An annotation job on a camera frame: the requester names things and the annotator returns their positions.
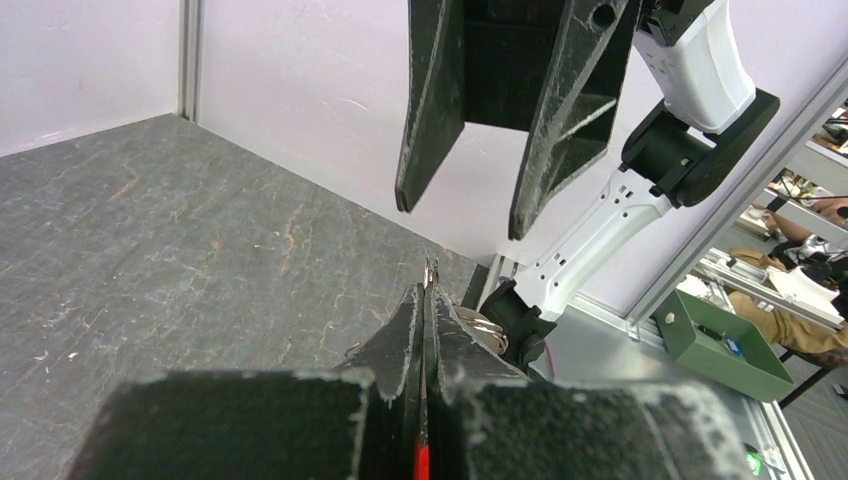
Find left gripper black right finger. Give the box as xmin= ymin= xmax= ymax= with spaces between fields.
xmin=427 ymin=283 xmax=760 ymax=480

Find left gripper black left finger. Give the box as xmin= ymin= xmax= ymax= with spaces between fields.
xmin=70 ymin=284 xmax=424 ymax=479

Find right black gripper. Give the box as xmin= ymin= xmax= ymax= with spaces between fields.
xmin=394 ymin=0 xmax=642 ymax=241

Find metal keyring holder red handle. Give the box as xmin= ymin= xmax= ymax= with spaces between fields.
xmin=344 ymin=256 xmax=511 ymax=480

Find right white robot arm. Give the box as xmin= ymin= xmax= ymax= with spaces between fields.
xmin=394 ymin=1 xmax=779 ymax=369

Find green tag keys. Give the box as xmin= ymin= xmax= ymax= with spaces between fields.
xmin=744 ymin=443 xmax=786 ymax=480

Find green metal bin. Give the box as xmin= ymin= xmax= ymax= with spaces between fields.
xmin=652 ymin=290 xmax=795 ymax=402

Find seated person in background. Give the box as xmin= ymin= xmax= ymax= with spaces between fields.
xmin=728 ymin=202 xmax=847 ymax=355

